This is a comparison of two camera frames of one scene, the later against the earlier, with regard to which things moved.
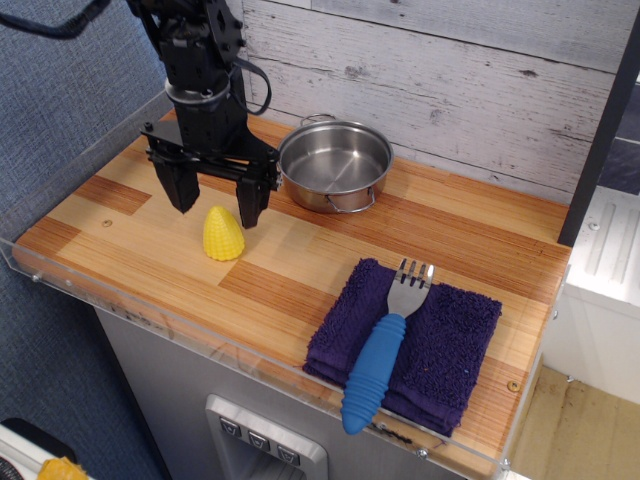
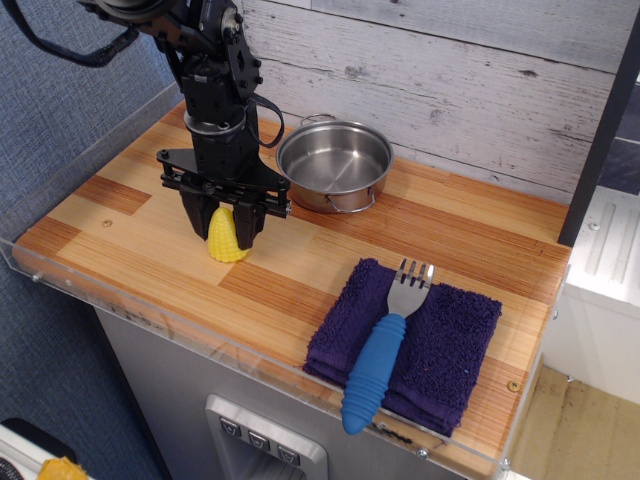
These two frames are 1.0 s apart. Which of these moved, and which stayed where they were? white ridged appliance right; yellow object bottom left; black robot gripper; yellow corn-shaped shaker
Moved: black robot gripper
Stayed: yellow corn-shaped shaker; yellow object bottom left; white ridged appliance right
